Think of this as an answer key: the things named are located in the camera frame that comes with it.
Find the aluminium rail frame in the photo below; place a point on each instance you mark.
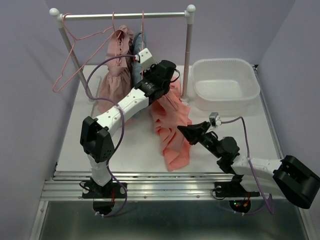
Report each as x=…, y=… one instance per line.
x=160, y=205

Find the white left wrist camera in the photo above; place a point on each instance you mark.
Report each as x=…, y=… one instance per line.
x=146, y=59

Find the pink denim skirt hanger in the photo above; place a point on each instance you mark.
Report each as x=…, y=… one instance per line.
x=142, y=32

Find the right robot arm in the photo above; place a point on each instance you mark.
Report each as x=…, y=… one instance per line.
x=254, y=177

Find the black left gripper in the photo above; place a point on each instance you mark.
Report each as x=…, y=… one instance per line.
x=145, y=73

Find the dusty pink dress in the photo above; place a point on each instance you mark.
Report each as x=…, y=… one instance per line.
x=117, y=82

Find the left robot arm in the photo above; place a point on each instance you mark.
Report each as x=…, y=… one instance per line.
x=96, y=133

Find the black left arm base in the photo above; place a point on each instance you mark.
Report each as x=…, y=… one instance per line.
x=108, y=200

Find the blue denim skirt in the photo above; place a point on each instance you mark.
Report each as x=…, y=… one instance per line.
x=139, y=43

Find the empty pink wire hanger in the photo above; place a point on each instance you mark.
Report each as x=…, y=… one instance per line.
x=70, y=41

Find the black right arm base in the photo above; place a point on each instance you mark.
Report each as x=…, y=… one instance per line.
x=240, y=199

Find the white clothes rack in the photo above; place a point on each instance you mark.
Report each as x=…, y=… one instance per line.
x=188, y=14

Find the pink dress hanger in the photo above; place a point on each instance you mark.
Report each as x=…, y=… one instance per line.
x=116, y=44

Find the coral pink skirt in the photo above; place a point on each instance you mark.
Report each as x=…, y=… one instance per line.
x=174, y=147

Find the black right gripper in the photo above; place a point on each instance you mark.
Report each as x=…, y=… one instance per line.
x=195, y=133

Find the white plastic basin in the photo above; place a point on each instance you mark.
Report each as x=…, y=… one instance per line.
x=224, y=84

